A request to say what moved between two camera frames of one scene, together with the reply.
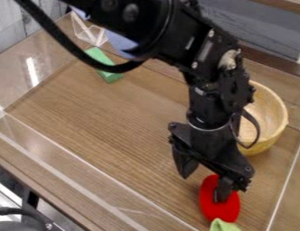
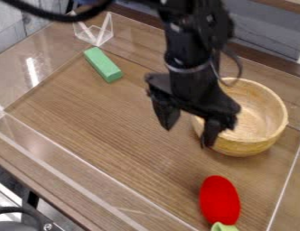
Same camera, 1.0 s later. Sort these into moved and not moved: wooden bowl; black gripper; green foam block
Moved: black gripper
Not moved: green foam block; wooden bowl
